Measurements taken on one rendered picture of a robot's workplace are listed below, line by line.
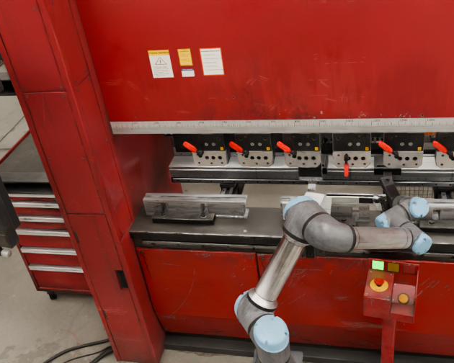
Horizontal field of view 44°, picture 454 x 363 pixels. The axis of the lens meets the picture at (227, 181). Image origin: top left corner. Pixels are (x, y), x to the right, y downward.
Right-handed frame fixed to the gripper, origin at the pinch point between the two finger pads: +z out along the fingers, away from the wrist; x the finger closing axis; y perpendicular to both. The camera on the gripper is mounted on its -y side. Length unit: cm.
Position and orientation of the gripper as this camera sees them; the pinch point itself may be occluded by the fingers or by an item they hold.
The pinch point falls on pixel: (375, 196)
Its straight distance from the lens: 248.1
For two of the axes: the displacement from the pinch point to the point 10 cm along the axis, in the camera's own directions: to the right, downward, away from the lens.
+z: -2.0, -0.3, 9.8
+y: 2.6, 9.6, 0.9
